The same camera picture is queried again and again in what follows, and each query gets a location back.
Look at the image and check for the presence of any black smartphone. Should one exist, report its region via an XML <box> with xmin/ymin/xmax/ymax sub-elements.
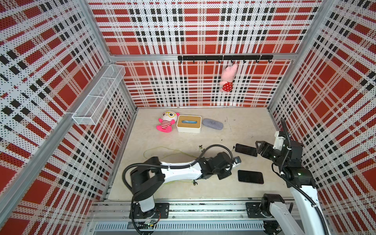
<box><xmin>238</xmin><ymin>170</ymin><xmax>264</xmax><ymax>184</ymax></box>
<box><xmin>235</xmin><ymin>144</ymin><xmax>258</xmax><ymax>157</ymax></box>

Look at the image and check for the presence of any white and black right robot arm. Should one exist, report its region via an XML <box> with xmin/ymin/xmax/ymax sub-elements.
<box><xmin>256</xmin><ymin>119</ymin><xmax>331</xmax><ymax>235</ymax></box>

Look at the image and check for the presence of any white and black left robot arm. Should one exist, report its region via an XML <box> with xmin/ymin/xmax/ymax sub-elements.
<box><xmin>121</xmin><ymin>144</ymin><xmax>241</xmax><ymax>219</ymax></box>

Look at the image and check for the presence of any grey fabric case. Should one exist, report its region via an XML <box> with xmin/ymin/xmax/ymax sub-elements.
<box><xmin>202</xmin><ymin>118</ymin><xmax>224</xmax><ymax>130</ymax></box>

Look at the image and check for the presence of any white tissue box wooden lid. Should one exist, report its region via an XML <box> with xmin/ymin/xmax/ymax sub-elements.
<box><xmin>176</xmin><ymin>115</ymin><xmax>202</xmax><ymax>134</ymax></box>

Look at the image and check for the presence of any pink striped plush doll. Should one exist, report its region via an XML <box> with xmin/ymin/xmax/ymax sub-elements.
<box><xmin>156</xmin><ymin>111</ymin><xmax>180</xmax><ymax>133</ymax></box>

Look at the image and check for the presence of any pink pig plush toy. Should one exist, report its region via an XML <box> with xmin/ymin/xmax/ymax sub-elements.
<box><xmin>219</xmin><ymin>63</ymin><xmax>239</xmax><ymax>93</ymax></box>

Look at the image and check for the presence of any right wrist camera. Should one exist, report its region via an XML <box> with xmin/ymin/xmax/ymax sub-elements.
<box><xmin>273</xmin><ymin>131</ymin><xmax>286</xmax><ymax>151</ymax></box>

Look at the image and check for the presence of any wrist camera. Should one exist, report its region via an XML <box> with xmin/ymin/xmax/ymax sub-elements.
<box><xmin>273</xmin><ymin>131</ymin><xmax>286</xmax><ymax>151</ymax></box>
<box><xmin>233</xmin><ymin>157</ymin><xmax>242</xmax><ymax>167</ymax></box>

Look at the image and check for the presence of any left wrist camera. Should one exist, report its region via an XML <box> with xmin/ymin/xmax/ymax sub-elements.
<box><xmin>233</xmin><ymin>157</ymin><xmax>242</xmax><ymax>167</ymax></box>

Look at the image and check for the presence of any black hook rail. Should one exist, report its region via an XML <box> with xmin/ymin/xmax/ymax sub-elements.
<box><xmin>177</xmin><ymin>55</ymin><xmax>274</xmax><ymax>62</ymax></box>

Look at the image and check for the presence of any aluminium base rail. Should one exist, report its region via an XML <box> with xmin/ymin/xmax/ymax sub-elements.
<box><xmin>83</xmin><ymin>197</ymin><xmax>328</xmax><ymax>235</ymax></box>

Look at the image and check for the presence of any white wire mesh basket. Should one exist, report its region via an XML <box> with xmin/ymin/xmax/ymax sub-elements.
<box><xmin>72</xmin><ymin>64</ymin><xmax>125</xmax><ymax>125</ymax></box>

